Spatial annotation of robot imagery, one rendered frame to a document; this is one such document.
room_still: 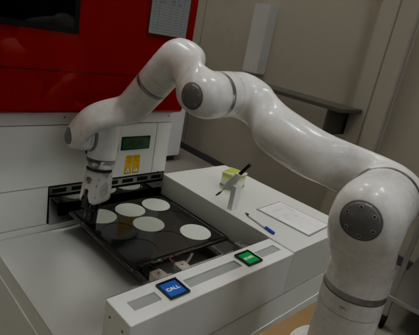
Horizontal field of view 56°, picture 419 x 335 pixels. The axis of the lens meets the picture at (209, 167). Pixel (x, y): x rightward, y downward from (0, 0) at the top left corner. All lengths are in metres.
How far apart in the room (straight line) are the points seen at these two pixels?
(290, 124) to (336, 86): 3.03
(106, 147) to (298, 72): 3.08
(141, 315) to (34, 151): 0.63
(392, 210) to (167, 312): 0.48
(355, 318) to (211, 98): 0.49
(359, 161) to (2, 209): 0.98
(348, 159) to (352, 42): 3.02
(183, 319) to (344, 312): 0.34
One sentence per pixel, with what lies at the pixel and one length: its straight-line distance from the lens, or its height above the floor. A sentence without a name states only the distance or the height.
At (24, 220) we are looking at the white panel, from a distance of 1.34.
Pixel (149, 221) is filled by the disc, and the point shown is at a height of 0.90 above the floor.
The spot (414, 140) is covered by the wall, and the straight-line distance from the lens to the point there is 3.48.
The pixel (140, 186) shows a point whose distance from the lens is 1.48.
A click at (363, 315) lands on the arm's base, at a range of 0.81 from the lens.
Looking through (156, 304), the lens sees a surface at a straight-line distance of 0.87.
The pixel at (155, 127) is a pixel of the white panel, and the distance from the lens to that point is 1.44.
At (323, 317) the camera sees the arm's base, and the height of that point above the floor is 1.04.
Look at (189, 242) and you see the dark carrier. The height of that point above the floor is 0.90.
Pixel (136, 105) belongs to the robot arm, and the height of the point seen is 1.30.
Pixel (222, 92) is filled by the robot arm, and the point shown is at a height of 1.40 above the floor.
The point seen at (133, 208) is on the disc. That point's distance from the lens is 1.38.
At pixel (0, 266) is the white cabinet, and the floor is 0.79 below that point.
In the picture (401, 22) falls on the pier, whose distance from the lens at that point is 3.50.
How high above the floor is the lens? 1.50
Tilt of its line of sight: 18 degrees down
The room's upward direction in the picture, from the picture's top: 11 degrees clockwise
